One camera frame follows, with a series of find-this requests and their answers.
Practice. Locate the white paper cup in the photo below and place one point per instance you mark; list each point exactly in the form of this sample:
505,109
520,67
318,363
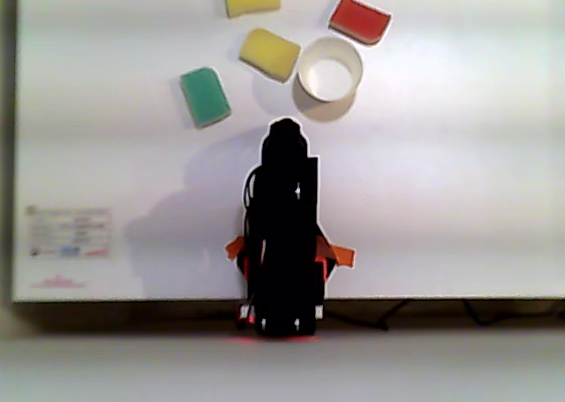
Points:
329,106

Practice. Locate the green sponge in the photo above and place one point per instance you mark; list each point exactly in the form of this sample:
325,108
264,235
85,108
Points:
205,97

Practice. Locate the orange tape strip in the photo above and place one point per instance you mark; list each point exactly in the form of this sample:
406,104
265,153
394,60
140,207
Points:
234,247
342,255

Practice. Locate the black clamp with orange tip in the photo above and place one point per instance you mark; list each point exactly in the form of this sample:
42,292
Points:
244,267
324,270

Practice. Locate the red sponge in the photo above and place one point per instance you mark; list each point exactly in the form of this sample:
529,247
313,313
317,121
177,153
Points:
358,18

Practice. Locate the printed label sticker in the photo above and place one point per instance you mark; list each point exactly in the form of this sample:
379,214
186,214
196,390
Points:
66,232

